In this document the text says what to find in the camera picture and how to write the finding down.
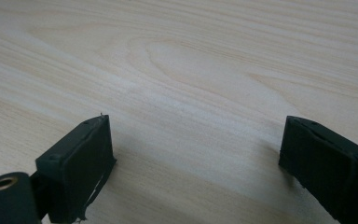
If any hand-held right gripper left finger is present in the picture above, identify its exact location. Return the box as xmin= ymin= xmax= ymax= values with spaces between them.
xmin=34 ymin=114 xmax=117 ymax=224

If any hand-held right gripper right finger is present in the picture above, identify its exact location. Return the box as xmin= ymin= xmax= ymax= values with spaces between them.
xmin=278 ymin=115 xmax=358 ymax=224

